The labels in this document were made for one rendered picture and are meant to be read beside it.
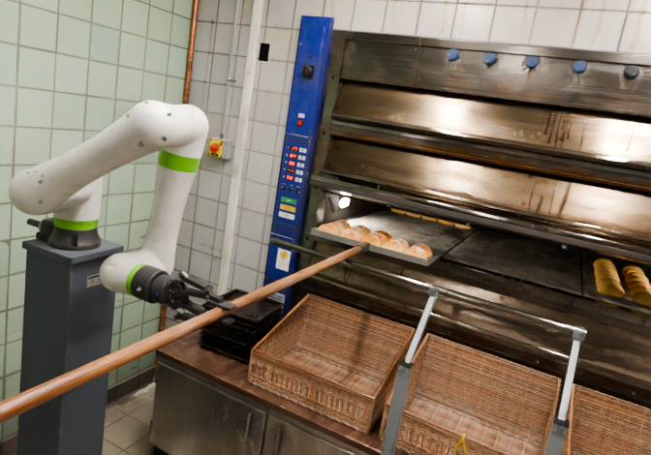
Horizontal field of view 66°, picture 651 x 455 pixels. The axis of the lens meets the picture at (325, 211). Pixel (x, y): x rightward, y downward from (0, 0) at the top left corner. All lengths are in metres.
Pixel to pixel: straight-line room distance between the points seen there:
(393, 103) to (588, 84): 0.76
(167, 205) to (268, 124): 1.17
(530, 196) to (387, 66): 0.82
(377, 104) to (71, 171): 1.36
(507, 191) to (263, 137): 1.19
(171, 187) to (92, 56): 1.13
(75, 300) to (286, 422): 0.94
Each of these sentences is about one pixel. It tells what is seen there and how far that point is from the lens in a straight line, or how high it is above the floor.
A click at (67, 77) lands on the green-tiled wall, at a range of 2.41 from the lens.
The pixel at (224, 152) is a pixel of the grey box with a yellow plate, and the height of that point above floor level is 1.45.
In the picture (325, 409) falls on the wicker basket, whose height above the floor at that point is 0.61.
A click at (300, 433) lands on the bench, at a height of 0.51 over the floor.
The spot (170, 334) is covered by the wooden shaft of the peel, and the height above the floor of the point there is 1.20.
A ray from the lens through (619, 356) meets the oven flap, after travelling 2.26.
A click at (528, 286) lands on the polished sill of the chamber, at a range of 2.20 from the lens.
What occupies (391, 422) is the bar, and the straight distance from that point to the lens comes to 1.85.
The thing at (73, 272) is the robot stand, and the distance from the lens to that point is 1.65.
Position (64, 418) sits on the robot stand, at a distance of 1.87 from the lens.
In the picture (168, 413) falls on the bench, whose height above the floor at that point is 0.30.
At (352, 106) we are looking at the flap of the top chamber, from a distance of 2.33.
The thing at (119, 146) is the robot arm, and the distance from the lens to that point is 1.34.
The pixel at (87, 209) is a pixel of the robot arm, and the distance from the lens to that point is 1.66.
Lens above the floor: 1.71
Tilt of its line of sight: 11 degrees down
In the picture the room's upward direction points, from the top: 9 degrees clockwise
